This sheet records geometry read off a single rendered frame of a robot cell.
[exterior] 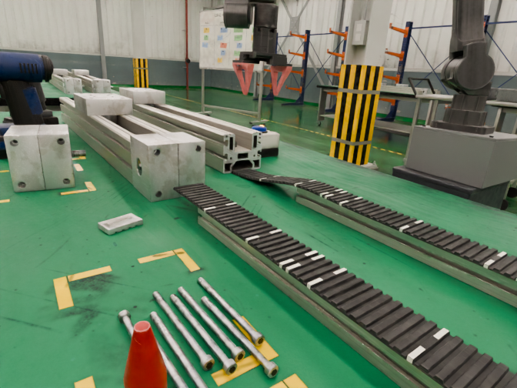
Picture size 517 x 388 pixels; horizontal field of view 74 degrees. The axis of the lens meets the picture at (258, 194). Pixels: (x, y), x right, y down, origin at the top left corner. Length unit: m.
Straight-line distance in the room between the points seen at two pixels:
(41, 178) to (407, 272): 0.58
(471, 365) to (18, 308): 0.37
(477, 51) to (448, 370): 0.74
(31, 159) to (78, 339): 0.40
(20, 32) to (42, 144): 14.97
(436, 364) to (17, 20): 15.58
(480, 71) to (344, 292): 0.69
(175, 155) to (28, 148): 0.24
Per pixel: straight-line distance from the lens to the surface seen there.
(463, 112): 0.93
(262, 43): 0.89
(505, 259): 0.47
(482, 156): 0.88
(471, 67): 0.92
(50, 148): 0.67
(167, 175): 0.59
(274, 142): 0.91
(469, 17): 0.95
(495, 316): 0.43
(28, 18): 15.66
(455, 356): 0.30
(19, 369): 0.33
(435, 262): 0.48
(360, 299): 0.32
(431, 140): 0.93
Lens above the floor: 0.99
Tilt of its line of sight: 20 degrees down
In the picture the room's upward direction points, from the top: 4 degrees clockwise
